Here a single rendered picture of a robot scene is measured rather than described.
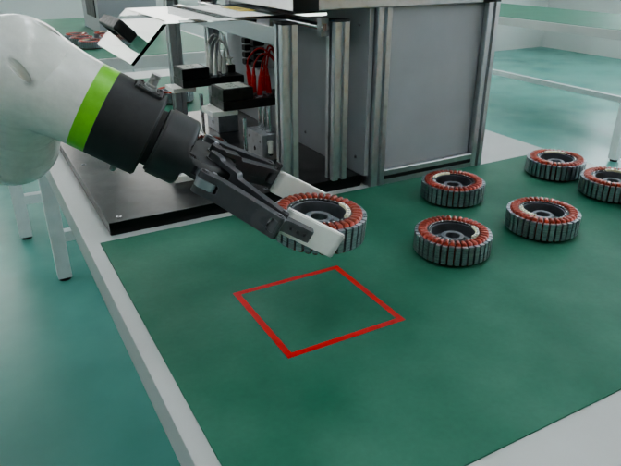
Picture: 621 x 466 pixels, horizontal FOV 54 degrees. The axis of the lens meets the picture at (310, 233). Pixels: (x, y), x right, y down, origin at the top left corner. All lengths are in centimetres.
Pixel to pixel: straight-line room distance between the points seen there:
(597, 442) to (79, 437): 139
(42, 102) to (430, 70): 76
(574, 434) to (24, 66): 61
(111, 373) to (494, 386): 147
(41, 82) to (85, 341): 157
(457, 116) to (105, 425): 120
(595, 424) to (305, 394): 28
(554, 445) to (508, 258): 37
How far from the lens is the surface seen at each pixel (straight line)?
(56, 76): 64
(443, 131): 125
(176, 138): 64
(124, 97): 64
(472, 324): 76
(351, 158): 118
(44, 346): 216
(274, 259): 88
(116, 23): 100
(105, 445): 174
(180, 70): 141
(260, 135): 123
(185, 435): 60
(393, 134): 117
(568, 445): 63
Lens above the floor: 116
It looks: 25 degrees down
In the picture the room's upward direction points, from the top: straight up
